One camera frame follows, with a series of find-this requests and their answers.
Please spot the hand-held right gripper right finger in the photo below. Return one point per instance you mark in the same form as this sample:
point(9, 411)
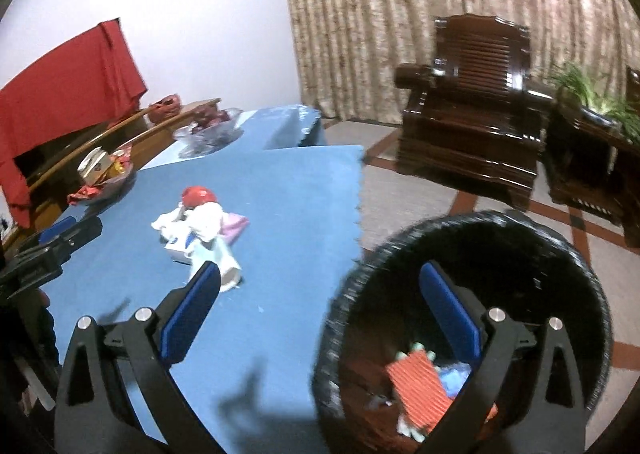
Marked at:
point(450, 314)

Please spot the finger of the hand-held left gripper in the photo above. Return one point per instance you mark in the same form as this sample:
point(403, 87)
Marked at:
point(82, 233)
point(55, 229)

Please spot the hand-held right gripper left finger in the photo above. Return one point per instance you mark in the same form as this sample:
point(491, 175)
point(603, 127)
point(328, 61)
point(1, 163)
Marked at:
point(190, 319)

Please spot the pale green toy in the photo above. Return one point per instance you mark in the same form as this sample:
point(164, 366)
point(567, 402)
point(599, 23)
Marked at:
point(415, 349)

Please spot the white blue packet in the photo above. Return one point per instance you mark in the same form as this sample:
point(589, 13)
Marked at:
point(222, 261)
point(175, 241)

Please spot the orange ribbed knitted pad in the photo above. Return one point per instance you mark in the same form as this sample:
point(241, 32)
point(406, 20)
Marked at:
point(417, 391)

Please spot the small white tissue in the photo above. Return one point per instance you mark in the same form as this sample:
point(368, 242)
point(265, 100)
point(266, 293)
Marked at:
point(167, 220)

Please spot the black bag-lined trash bin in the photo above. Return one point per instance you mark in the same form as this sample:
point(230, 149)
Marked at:
point(525, 259)

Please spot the large white tissue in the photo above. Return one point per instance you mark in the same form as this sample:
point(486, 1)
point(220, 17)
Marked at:
point(207, 219)

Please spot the pink paper piece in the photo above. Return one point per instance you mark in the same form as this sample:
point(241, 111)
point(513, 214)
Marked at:
point(235, 225)

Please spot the orange knitted cap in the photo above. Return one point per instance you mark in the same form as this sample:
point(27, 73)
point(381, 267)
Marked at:
point(489, 411)

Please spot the red foil wrapper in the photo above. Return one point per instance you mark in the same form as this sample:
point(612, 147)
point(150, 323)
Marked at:
point(85, 194)

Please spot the glass snack bowl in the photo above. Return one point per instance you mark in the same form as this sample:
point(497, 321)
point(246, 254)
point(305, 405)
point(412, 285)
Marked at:
point(116, 186)

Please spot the black television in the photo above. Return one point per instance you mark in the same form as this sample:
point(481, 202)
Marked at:
point(55, 144)

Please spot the wooden television cabinet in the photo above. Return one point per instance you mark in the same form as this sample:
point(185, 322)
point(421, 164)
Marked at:
point(160, 139)

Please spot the red cloth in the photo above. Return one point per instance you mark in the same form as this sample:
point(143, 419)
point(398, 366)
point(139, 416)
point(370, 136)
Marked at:
point(60, 84)

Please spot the small red basket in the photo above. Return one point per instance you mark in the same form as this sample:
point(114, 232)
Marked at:
point(165, 107)

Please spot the glass fruit bowl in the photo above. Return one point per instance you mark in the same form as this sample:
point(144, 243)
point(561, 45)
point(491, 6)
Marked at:
point(210, 142)

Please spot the plain blue tablecloth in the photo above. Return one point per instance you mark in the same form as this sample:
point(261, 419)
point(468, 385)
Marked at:
point(290, 194)

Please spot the pile of red apples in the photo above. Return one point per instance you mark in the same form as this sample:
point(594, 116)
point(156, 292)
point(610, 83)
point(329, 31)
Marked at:
point(207, 117)

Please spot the dark wooden armchair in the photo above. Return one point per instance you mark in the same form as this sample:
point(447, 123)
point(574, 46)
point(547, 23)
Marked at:
point(470, 134)
point(632, 84)

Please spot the dark wooden side table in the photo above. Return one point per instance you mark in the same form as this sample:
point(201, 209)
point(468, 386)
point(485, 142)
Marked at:
point(575, 169)

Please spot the patterned light blue tablecloth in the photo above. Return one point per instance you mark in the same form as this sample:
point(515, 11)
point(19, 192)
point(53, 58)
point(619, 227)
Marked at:
point(285, 127)

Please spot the blue white plant pot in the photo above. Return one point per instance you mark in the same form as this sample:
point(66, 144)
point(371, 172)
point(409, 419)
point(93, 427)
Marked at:
point(600, 117)

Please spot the green leafy plant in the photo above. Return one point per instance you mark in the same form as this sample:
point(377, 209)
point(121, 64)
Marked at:
point(580, 82)

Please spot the beige floral curtain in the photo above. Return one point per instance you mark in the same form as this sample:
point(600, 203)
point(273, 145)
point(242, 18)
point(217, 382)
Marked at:
point(375, 34)

